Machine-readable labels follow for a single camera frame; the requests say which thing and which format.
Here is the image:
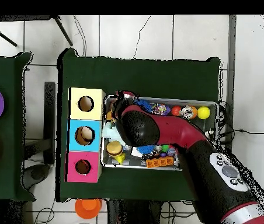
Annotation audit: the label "brown plush monkey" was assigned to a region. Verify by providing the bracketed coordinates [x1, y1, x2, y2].
[106, 110, 117, 124]

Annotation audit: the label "mint green muslin cloth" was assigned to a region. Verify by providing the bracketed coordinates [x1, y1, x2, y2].
[102, 121, 126, 146]

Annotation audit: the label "toy hamburger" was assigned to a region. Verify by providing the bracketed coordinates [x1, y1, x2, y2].
[106, 141, 124, 158]

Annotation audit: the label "crushed silver drink can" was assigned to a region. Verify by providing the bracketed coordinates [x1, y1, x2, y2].
[179, 104, 194, 120]

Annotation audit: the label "wooden box with three holes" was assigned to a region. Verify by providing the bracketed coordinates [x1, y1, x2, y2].
[66, 87, 106, 183]

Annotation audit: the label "plain blue spiky ball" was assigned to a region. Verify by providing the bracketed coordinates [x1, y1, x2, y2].
[136, 144, 157, 155]

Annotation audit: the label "multicolour patterned cloth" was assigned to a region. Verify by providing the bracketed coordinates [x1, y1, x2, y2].
[150, 103, 171, 116]

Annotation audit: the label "yellow toy cheese wedge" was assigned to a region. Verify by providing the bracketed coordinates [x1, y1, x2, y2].
[114, 152, 126, 166]

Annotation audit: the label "orange red smooth ball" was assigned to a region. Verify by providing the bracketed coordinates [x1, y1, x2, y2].
[171, 105, 182, 117]

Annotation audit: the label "beige round toy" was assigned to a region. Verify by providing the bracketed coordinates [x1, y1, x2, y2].
[77, 127, 95, 144]

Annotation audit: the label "yellow smooth ball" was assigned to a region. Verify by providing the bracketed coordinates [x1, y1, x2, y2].
[197, 106, 211, 120]

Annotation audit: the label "orange plastic cup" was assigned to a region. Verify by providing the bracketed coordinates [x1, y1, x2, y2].
[74, 198, 103, 220]

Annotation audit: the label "grey stand base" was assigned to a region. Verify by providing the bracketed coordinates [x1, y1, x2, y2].
[23, 163, 51, 190]

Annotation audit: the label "black tripod stand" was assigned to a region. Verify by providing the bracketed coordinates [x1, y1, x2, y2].
[0, 15, 74, 47]

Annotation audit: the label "dark green side table cloth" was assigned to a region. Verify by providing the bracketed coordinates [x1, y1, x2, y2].
[0, 51, 36, 202]

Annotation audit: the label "wire mesh bin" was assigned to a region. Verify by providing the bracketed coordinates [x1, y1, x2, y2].
[101, 94, 219, 172]

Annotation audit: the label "black floor cables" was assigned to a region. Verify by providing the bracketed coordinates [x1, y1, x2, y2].
[159, 200, 202, 224]

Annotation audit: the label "black power cable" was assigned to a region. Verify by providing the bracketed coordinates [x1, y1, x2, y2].
[217, 100, 264, 145]

